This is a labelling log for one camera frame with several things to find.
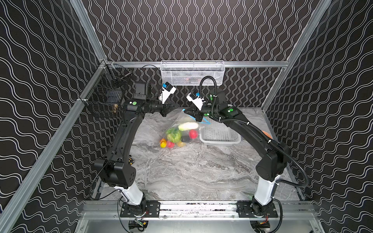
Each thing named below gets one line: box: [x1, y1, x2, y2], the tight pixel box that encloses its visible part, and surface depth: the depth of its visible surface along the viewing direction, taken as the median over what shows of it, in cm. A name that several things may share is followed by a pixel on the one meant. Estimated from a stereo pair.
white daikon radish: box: [178, 121, 200, 132], surface depth 92 cm
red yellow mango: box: [160, 137, 168, 149], surface depth 91 cm
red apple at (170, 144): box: [166, 140, 176, 149], surface depth 92 cm
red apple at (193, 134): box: [188, 129, 199, 140], surface depth 92 cm
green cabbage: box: [166, 127, 182, 143], surface depth 90 cm
